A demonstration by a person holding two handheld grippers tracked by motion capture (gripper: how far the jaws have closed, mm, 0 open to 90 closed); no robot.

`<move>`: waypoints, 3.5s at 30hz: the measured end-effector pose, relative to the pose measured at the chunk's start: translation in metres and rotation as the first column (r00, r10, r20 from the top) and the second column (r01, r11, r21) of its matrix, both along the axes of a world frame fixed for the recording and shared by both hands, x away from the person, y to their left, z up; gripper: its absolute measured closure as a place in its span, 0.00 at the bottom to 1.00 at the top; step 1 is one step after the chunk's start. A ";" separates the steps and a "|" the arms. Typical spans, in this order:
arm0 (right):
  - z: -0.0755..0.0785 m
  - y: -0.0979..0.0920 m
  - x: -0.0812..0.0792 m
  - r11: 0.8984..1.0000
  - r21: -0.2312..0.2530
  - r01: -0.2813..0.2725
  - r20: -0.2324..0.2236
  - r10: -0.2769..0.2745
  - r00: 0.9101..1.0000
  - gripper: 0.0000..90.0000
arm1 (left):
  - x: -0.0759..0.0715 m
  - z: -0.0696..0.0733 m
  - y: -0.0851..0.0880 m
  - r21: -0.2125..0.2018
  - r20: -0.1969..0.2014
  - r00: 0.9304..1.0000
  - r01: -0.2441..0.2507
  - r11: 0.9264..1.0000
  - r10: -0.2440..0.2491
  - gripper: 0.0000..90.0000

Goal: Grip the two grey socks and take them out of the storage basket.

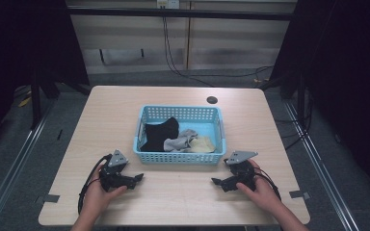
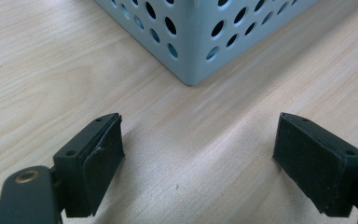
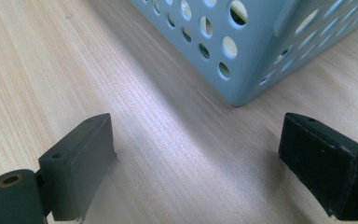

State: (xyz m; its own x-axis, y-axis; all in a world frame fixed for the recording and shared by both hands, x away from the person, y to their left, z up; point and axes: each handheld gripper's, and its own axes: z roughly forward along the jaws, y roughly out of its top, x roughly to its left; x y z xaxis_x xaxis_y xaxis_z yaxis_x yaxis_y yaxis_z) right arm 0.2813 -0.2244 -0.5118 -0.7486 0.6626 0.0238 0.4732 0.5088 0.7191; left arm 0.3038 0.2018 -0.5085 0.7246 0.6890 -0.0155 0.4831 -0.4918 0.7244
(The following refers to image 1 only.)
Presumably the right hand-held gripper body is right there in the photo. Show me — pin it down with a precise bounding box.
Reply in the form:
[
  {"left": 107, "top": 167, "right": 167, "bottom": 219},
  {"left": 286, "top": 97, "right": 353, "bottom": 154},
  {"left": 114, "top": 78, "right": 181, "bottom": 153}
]
[{"left": 220, "top": 150, "right": 259, "bottom": 193}]

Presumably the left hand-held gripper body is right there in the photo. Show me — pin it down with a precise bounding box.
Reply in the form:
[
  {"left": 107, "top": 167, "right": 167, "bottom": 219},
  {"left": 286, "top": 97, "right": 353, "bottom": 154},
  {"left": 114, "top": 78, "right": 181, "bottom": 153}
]
[{"left": 98, "top": 149, "right": 137, "bottom": 193}]

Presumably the pale yellow sock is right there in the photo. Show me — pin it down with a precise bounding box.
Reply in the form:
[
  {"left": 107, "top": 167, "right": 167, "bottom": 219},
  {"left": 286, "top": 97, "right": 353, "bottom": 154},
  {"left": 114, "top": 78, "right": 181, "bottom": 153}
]
[{"left": 189, "top": 136, "right": 217, "bottom": 154}]

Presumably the black sock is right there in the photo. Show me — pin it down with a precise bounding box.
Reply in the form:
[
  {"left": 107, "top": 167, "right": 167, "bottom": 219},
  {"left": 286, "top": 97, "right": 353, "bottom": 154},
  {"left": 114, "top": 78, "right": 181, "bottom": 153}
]
[{"left": 140, "top": 116, "right": 180, "bottom": 153}]

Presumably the grey sock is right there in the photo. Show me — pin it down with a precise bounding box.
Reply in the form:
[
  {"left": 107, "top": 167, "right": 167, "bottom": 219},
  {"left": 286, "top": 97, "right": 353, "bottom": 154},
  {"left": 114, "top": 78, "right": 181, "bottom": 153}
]
[{"left": 163, "top": 128, "right": 199, "bottom": 153}]

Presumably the light blue plastic basket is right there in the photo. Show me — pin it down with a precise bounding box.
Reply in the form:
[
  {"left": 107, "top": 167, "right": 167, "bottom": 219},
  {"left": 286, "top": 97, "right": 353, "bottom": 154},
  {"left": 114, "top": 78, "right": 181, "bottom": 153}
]
[{"left": 132, "top": 104, "right": 228, "bottom": 166}]

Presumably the person's left hand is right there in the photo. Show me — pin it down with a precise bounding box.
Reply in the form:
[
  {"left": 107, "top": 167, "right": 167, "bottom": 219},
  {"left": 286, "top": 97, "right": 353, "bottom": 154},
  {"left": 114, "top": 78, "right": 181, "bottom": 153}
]
[{"left": 84, "top": 162, "right": 128, "bottom": 219}]

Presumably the person's right hand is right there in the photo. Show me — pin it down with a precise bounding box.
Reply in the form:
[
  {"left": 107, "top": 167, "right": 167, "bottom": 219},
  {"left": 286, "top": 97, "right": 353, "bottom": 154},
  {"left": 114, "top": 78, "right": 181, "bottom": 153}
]
[{"left": 236, "top": 159, "right": 282, "bottom": 214}]

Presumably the grey tape strip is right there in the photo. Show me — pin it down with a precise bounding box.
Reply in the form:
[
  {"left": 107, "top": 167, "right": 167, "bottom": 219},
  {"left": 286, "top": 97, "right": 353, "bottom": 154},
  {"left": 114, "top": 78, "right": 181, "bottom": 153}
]
[
  {"left": 35, "top": 193, "right": 61, "bottom": 204},
  {"left": 289, "top": 190, "right": 311, "bottom": 200}
]

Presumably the black metal stand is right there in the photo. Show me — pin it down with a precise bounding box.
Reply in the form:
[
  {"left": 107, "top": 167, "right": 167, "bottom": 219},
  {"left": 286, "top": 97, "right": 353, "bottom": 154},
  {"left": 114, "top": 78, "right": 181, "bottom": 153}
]
[
  {"left": 28, "top": 73, "right": 62, "bottom": 131},
  {"left": 258, "top": 71, "right": 312, "bottom": 129}
]

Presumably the dark curtain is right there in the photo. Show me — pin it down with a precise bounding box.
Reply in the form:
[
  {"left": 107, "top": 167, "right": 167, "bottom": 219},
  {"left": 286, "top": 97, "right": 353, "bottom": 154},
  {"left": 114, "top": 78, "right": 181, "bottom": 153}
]
[
  {"left": 269, "top": 0, "right": 370, "bottom": 201},
  {"left": 0, "top": 0, "right": 91, "bottom": 162}
]

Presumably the black horizontal metal bar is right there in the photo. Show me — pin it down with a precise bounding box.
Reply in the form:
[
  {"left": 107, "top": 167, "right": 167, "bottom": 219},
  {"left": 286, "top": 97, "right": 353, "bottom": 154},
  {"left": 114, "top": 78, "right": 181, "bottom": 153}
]
[{"left": 66, "top": 7, "right": 298, "bottom": 22}]

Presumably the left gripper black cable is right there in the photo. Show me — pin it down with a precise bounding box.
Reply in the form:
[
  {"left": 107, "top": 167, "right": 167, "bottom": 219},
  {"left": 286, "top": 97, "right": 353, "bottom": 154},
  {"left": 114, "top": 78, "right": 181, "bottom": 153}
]
[{"left": 77, "top": 153, "right": 114, "bottom": 216}]

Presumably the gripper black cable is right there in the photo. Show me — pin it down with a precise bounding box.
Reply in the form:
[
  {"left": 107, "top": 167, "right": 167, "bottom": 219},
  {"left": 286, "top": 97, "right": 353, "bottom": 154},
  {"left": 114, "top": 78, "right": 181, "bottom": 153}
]
[
  {"left": 253, "top": 167, "right": 283, "bottom": 202},
  {"left": 77, "top": 153, "right": 114, "bottom": 216}
]

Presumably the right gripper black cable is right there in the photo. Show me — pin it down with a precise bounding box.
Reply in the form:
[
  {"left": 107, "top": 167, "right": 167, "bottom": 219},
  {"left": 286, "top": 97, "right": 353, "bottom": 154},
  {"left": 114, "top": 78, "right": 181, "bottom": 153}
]
[{"left": 253, "top": 167, "right": 283, "bottom": 202}]

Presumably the metal floor rail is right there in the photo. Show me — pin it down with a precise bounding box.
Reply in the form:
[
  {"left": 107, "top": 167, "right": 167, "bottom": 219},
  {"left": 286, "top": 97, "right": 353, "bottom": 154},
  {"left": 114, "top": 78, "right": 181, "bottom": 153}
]
[
  {"left": 0, "top": 99, "right": 59, "bottom": 231},
  {"left": 283, "top": 100, "right": 364, "bottom": 231}
]

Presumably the black wall cable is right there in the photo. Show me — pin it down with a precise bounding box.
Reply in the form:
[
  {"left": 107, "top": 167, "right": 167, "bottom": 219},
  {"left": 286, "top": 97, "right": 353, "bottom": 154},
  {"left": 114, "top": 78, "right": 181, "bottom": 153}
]
[{"left": 162, "top": 6, "right": 274, "bottom": 88}]

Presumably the white wall socket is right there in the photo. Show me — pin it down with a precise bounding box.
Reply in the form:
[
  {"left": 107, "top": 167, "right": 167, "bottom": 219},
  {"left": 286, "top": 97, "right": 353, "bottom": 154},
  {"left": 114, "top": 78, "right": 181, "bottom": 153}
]
[{"left": 156, "top": 0, "right": 181, "bottom": 10}]

